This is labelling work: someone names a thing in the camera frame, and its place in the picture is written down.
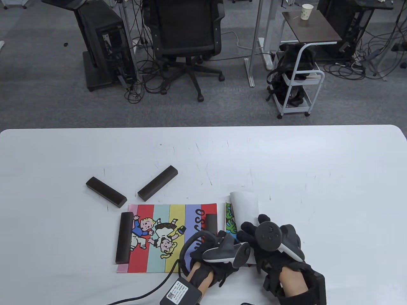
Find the person's right hand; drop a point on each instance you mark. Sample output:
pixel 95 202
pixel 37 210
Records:
pixel 251 232

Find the person's left hand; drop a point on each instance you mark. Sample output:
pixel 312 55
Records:
pixel 222 269

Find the green leaf print poster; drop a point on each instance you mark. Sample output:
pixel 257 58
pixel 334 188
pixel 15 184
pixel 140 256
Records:
pixel 244 203

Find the dark bar paperweight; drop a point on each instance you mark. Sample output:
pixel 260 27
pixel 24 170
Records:
pixel 210 222
pixel 157 183
pixel 106 192
pixel 124 238

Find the striped cartoon poster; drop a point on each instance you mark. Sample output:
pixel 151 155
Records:
pixel 162 211

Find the person's left forearm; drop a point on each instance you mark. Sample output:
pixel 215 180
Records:
pixel 203 279

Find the person's right forearm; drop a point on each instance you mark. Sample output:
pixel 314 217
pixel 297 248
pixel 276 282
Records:
pixel 294 282

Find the grey handheld controller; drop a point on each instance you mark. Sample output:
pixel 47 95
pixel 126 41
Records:
pixel 268 235
pixel 222 254

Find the black labelled wrist box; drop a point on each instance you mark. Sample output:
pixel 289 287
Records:
pixel 179 292

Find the white rolling cart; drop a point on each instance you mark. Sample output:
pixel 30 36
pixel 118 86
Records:
pixel 305 82

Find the white desk leg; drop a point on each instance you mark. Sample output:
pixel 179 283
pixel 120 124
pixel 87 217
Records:
pixel 256 31
pixel 267 57

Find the black bag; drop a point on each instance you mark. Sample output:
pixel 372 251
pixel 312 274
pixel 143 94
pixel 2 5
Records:
pixel 286 57

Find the brown side table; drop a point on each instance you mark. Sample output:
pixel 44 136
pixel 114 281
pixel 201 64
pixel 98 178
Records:
pixel 313 30

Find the black office chair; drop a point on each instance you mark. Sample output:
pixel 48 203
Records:
pixel 187 28

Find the white paper cup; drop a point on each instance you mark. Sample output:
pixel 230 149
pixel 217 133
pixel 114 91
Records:
pixel 306 12

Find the black computer tower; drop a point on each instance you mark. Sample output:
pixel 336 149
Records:
pixel 105 47
pixel 337 19

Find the grey desk leg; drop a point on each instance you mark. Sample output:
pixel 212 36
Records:
pixel 127 31

